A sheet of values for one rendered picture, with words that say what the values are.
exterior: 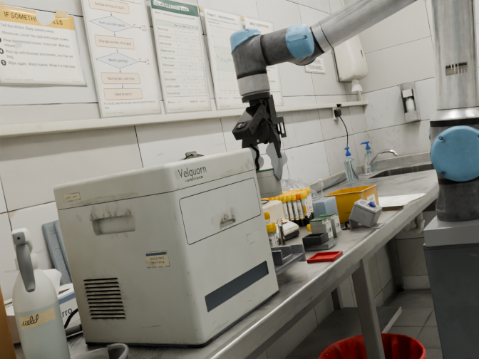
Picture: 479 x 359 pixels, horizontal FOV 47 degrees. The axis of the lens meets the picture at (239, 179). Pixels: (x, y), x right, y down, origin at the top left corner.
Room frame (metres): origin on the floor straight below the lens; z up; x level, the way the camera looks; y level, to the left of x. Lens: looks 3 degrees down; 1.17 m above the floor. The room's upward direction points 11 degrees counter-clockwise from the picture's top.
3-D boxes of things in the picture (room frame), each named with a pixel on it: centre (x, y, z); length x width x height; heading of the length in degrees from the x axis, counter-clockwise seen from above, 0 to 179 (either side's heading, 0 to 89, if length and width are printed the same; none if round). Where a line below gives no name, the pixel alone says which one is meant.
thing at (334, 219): (1.58, -0.23, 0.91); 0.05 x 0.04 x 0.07; 59
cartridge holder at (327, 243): (1.46, -0.17, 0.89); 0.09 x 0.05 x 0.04; 58
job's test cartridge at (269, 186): (1.31, -0.07, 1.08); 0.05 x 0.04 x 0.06; 56
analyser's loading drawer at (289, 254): (1.18, -0.03, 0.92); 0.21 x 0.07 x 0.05; 149
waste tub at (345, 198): (1.79, -0.35, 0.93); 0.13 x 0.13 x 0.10; 56
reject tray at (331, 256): (1.32, -0.17, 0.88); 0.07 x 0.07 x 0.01; 59
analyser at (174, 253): (1.06, 0.15, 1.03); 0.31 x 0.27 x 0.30; 149
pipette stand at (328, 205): (1.67, -0.24, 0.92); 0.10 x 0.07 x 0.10; 151
